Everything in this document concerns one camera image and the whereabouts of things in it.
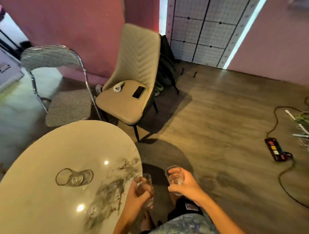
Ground black power cable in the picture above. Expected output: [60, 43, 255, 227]
[267, 96, 309, 209]

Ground green and white plant stand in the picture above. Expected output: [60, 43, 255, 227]
[285, 110, 309, 151]

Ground gold-rimmed clear glass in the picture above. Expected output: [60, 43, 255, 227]
[56, 168, 94, 187]

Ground houndstooth folding chair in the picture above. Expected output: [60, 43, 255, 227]
[20, 45, 102, 128]

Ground white grid pegboard panel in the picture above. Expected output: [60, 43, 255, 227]
[166, 0, 260, 68]

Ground person's right forearm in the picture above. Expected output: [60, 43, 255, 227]
[196, 193, 245, 234]

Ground tall clear drinking glass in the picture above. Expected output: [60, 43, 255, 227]
[134, 174, 154, 208]

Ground black power strip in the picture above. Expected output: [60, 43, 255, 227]
[264, 138, 293, 162]

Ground person's left hand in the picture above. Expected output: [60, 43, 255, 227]
[125, 177, 154, 215]

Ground white cabinet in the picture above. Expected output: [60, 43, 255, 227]
[0, 46, 25, 93]

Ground beige padded chair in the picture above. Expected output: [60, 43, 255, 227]
[95, 23, 161, 143]

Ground black backpack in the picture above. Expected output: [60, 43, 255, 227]
[156, 34, 179, 95]

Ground patterned grey-blue garment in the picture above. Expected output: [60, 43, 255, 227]
[148, 212, 220, 234]

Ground black shorts with patch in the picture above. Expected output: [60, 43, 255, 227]
[167, 196, 205, 221]

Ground person's right hand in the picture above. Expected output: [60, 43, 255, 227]
[168, 167, 206, 206]

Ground short clear drinking glass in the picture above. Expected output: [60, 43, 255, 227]
[165, 165, 185, 196]

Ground person's bare foot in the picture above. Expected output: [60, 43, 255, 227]
[140, 210, 155, 232]

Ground person's left forearm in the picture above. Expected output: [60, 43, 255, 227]
[113, 209, 143, 234]

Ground black smartphone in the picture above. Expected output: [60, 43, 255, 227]
[132, 86, 147, 99]

